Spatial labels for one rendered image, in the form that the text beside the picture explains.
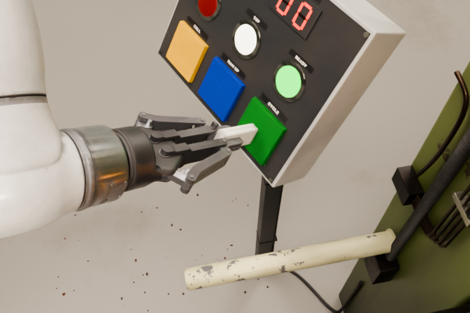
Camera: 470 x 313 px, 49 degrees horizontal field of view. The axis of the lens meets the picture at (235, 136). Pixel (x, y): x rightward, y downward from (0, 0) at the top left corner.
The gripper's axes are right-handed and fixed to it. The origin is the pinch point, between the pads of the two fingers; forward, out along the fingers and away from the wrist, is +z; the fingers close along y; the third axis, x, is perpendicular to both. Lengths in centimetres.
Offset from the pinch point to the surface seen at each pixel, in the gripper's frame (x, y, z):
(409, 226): -11.0, 20.2, 35.7
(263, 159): -2.4, 3.4, 4.5
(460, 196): 5.1, 24.2, 25.2
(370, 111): -43, -34, 131
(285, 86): 8.9, 0.1, 4.9
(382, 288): -39, 23, 53
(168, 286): -95, -22, 42
